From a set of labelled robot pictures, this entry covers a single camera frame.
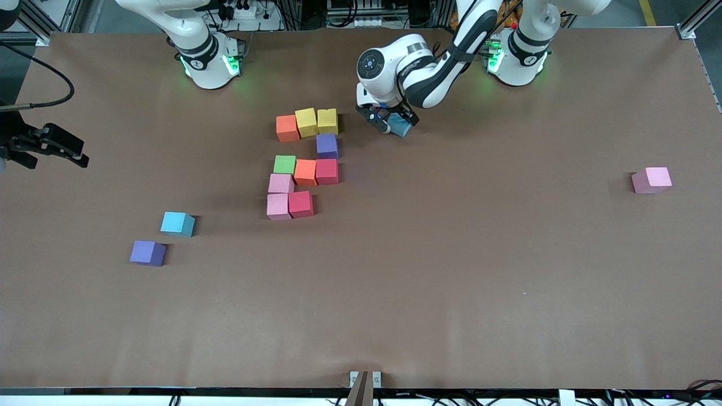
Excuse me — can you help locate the purple foam cube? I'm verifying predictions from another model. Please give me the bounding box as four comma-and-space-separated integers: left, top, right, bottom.
129, 240, 167, 267
316, 134, 339, 160

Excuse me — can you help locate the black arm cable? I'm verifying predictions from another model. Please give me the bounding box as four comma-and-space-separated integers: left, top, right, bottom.
0, 42, 76, 111

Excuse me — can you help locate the bag of orange fruits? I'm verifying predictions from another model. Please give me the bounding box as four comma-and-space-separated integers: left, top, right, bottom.
451, 0, 522, 30

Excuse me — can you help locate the yellow foam cube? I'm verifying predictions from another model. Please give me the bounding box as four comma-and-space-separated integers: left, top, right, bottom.
295, 108, 319, 138
317, 108, 339, 135

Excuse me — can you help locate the orange foam cube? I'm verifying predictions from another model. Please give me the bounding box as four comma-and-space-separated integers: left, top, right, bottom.
294, 160, 318, 187
276, 115, 301, 143

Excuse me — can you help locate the blue foam cube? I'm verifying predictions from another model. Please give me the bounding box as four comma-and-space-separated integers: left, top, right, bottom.
160, 211, 196, 237
389, 114, 414, 139

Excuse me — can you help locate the aluminium frame profile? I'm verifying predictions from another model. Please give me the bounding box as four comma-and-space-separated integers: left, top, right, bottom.
676, 0, 722, 41
0, 0, 82, 46

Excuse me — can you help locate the red foam cube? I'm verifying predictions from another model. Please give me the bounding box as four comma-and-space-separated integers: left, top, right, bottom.
289, 191, 314, 218
315, 159, 340, 186

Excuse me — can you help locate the brown paper table cover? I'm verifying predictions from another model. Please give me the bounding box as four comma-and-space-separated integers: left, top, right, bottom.
0, 27, 722, 391

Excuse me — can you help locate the small metal bracket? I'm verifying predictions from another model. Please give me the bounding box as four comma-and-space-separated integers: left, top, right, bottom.
349, 370, 382, 389

